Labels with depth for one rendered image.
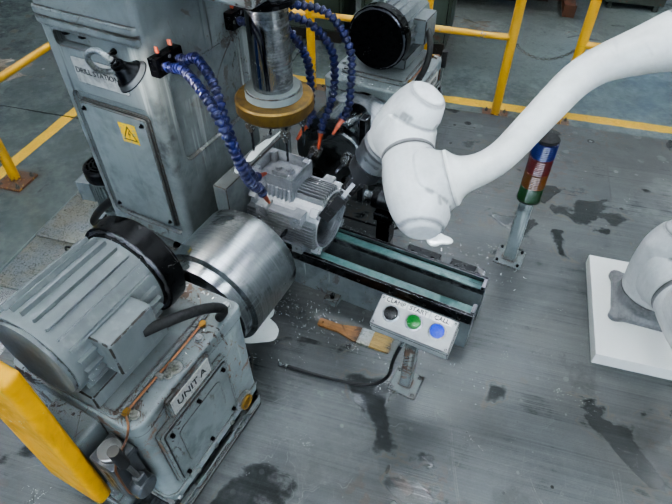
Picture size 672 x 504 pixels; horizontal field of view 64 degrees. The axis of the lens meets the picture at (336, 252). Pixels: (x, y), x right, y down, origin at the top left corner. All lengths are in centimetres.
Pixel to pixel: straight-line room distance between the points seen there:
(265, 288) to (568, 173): 127
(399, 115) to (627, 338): 86
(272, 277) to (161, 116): 43
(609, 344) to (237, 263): 93
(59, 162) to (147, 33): 260
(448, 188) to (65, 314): 62
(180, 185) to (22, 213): 213
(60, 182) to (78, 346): 276
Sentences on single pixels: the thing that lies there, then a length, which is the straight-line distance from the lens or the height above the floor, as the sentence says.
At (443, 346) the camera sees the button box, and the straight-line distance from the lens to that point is 110.
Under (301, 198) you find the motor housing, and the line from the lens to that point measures 134.
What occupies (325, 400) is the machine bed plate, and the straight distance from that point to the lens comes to 131.
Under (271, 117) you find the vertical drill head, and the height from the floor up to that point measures 133.
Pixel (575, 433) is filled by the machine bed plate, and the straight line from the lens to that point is 138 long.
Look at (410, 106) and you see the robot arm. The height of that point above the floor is 145.
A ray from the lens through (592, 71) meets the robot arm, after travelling 104.
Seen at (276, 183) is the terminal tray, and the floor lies 112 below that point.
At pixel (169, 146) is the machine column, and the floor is 124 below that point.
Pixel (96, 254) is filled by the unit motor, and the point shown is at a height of 135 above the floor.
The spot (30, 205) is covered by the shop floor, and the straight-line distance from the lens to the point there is 347.
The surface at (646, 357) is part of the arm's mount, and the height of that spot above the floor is 84.
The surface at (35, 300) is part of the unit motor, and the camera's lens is 86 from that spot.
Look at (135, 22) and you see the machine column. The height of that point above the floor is 152.
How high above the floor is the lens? 194
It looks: 45 degrees down
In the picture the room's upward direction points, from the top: straight up
